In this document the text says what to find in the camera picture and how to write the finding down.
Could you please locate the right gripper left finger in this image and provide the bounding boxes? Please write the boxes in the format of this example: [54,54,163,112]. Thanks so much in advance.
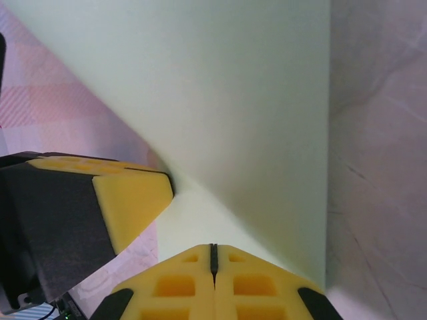
[89,243,214,320]

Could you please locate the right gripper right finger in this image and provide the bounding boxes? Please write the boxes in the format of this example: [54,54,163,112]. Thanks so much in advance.
[213,243,344,320]

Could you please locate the light green paper sheet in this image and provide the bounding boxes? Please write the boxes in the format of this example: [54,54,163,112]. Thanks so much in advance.
[5,0,332,293]

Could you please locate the small circuit board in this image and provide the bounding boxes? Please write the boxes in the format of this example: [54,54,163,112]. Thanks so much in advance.
[55,298,87,320]

